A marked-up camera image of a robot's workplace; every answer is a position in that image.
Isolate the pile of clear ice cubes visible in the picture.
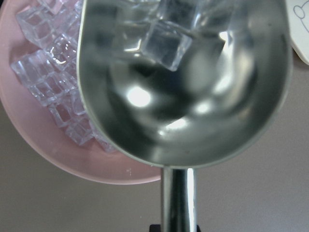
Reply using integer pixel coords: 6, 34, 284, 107
11, 0, 194, 153

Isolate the pink bowl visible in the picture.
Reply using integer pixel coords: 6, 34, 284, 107
0, 0, 160, 185

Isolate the cream serving tray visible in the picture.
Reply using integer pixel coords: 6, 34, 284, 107
285, 0, 309, 65

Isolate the stainless steel ice scoop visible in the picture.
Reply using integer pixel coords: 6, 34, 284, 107
77, 0, 292, 232

